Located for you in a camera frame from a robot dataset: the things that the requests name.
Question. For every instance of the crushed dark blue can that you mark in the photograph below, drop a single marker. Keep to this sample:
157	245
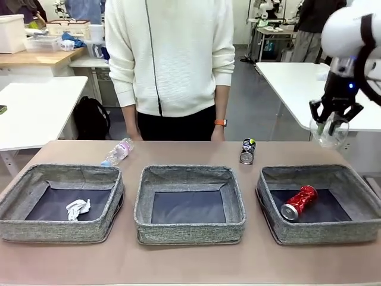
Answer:
247	153

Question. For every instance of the white paper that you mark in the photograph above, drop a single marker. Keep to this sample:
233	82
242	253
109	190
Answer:
78	210

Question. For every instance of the white cylindrical container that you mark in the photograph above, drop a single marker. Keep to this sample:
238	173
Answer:
96	32

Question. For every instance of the crushed red soda can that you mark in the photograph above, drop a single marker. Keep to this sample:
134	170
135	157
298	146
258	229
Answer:
299	202

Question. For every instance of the blue cloth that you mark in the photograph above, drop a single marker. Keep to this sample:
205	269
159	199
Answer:
76	40

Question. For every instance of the crushed clear plastic cup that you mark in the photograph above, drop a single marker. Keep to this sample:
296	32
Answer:
327	140

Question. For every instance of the white storage box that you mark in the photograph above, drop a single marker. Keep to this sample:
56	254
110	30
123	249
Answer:
12	32

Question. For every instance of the clear plastic bin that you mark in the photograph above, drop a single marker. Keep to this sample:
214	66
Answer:
41	44

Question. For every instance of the background person blue top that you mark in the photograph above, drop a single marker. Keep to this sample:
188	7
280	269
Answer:
86	9

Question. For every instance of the white desk with shelf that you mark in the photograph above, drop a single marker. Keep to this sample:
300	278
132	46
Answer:
89	64

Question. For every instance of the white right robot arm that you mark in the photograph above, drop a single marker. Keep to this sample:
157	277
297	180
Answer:
342	29

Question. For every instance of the black backpack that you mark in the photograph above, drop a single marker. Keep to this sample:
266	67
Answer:
90	119

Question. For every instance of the background person brown top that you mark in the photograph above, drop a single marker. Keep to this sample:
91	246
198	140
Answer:
23	9

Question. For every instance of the orange wrist watch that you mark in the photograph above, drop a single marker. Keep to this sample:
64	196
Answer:
221	122

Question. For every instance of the background person dark clothes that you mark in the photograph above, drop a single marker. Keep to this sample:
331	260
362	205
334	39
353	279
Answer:
309	24

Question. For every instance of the wooden top table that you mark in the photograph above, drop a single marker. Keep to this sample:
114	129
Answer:
29	58

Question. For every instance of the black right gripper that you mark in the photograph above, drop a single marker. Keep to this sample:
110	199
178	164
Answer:
339	89

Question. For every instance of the clear bottle pink label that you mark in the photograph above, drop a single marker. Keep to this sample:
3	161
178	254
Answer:
119	150

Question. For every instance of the person's right hand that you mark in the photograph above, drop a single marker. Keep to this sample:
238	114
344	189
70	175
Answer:
134	136

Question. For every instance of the person's left hand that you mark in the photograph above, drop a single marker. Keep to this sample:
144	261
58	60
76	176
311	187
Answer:
218	134

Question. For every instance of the person in white sweater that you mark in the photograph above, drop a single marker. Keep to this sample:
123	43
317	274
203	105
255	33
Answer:
172	59

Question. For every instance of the background workbench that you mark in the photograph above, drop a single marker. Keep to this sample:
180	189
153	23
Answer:
276	31

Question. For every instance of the grey fabric basket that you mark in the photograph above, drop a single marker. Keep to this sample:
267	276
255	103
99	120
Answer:
59	229
190	232
321	233

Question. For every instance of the person's right forearm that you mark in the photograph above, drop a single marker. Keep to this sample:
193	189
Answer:
129	119

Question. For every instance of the person's left forearm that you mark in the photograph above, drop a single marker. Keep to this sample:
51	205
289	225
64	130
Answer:
221	101

